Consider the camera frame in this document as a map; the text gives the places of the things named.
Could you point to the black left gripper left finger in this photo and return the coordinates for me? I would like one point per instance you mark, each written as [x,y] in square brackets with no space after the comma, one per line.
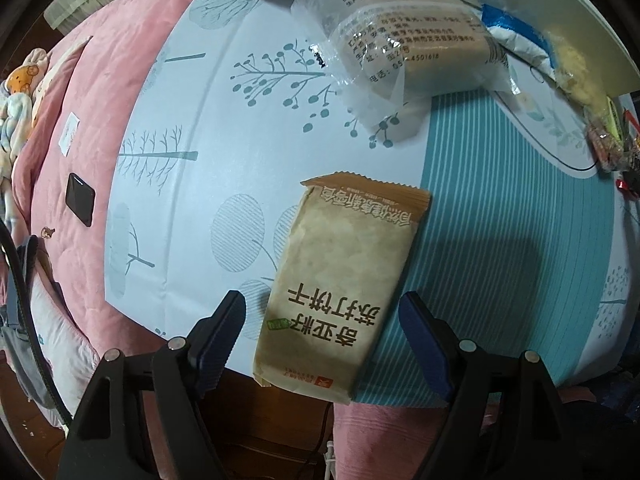
[109,437]

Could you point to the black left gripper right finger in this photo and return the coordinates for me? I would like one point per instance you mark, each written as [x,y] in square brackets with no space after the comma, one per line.
[504,417]

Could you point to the brown soda cracker packet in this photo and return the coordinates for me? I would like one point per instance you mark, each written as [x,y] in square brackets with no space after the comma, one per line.
[347,247]

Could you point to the red clear date snack pack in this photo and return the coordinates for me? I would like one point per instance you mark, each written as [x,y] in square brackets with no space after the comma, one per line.
[630,171]

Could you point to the dark brown walnut date snack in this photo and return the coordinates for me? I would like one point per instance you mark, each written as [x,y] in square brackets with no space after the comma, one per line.
[608,150]

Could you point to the black phone on blanket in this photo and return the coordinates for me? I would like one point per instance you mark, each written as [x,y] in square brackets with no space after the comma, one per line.
[79,199]

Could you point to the pink quilted blanket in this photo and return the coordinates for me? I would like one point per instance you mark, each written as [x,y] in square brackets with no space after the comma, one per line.
[100,86]

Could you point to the white paper tag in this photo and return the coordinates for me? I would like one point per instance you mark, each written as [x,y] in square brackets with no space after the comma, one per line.
[68,133]

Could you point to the green foil candy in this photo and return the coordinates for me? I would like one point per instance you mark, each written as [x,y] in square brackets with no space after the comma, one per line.
[612,121]

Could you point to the cartoon print pillow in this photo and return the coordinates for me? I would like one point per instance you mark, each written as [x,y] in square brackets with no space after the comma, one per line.
[17,100]

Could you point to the clear wrapped floss cake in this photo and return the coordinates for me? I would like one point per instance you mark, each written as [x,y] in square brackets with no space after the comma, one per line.
[576,76]

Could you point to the blue white candy wrapper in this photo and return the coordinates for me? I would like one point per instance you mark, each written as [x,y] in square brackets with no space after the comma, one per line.
[520,38]

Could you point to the clear wrapped sandwich cake pack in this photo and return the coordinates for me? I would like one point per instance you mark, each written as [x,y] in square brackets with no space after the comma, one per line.
[390,57]

